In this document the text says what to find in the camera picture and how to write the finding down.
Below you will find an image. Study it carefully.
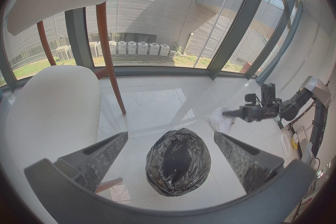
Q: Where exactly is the white cushioned wooden chair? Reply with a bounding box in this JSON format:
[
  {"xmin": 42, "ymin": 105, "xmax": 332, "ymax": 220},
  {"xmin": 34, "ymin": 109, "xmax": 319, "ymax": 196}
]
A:
[{"xmin": 0, "ymin": 0, "xmax": 134, "ymax": 202}]

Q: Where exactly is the black plastic bag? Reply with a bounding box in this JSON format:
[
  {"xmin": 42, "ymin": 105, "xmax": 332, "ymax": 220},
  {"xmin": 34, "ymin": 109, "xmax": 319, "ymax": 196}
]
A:
[{"xmin": 145, "ymin": 128, "xmax": 212, "ymax": 197}]

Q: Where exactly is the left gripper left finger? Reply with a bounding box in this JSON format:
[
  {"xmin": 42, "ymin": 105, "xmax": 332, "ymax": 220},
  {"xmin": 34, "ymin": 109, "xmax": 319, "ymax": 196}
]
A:
[{"xmin": 55, "ymin": 131, "xmax": 129, "ymax": 193}]

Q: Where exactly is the blue-green curtain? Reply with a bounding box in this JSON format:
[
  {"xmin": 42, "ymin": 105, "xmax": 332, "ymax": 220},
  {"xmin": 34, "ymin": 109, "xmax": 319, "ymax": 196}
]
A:
[{"xmin": 256, "ymin": 0, "xmax": 303, "ymax": 85}]

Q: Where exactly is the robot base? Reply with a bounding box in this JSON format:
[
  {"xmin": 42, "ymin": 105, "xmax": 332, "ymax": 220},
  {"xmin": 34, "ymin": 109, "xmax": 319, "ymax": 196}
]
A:
[{"xmin": 279, "ymin": 110, "xmax": 328, "ymax": 218}]

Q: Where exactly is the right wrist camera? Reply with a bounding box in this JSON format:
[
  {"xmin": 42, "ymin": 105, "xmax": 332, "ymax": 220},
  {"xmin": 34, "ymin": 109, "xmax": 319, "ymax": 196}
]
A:
[{"xmin": 245, "ymin": 83, "xmax": 276, "ymax": 107}]

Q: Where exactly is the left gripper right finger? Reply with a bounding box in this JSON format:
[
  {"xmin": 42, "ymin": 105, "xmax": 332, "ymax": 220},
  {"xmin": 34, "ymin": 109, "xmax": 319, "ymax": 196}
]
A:
[{"xmin": 213, "ymin": 131, "xmax": 285, "ymax": 193}]

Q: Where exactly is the window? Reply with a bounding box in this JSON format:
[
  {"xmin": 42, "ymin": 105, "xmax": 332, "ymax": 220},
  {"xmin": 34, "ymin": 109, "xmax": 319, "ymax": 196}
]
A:
[{"xmin": 0, "ymin": 0, "xmax": 298, "ymax": 92}]

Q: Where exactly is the white paper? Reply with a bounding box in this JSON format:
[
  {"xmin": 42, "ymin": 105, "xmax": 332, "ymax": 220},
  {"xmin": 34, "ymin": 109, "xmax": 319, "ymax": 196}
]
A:
[{"xmin": 206, "ymin": 107, "xmax": 237, "ymax": 134}]

